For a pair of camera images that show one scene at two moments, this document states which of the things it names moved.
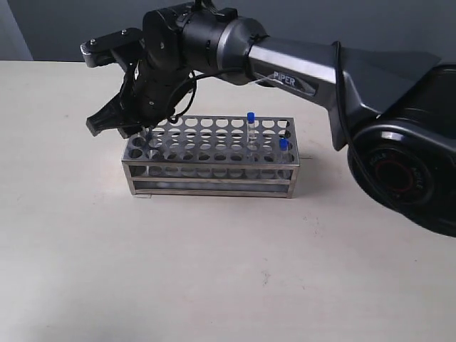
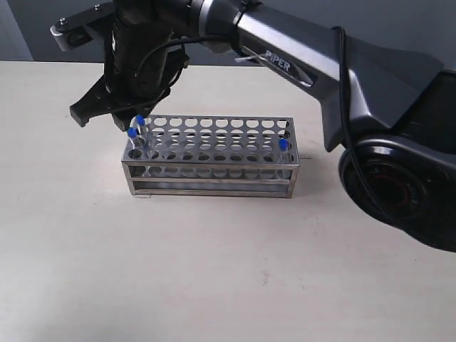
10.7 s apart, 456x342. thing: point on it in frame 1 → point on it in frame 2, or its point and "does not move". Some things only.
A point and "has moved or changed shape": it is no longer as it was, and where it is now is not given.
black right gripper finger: [120, 112] → [95, 103]
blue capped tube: [283, 147] does not move
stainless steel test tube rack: [213, 154] does not move
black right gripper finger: [130, 131] → [124, 119]
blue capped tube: [148, 138] has moved or changed shape
